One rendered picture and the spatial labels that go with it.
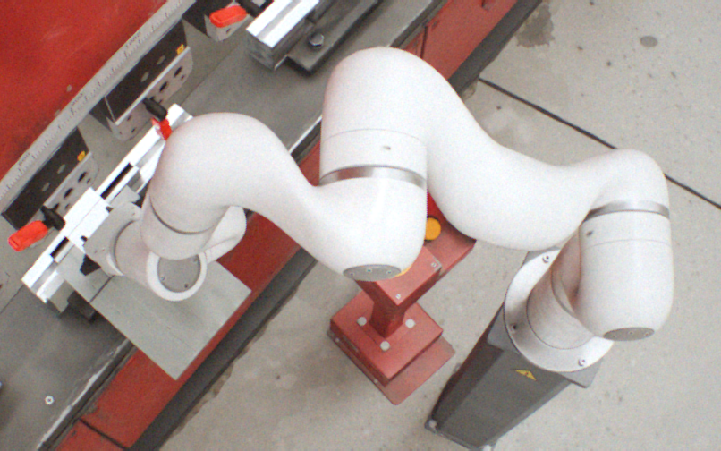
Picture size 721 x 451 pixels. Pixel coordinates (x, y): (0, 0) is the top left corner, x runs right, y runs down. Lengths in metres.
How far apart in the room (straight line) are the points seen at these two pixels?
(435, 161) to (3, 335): 0.95
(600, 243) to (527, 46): 1.74
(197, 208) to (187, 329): 0.56
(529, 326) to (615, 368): 1.10
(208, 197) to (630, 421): 1.81
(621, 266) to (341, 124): 0.39
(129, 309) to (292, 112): 0.46
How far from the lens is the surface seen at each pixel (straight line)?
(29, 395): 1.76
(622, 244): 1.23
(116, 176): 1.69
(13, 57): 1.13
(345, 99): 1.01
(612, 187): 1.22
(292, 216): 0.98
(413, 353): 2.49
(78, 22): 1.20
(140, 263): 1.34
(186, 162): 1.01
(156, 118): 1.45
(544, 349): 1.60
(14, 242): 1.35
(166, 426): 2.55
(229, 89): 1.86
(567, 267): 1.38
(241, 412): 2.58
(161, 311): 1.61
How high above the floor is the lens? 2.55
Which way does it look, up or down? 72 degrees down
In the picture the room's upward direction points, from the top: 7 degrees clockwise
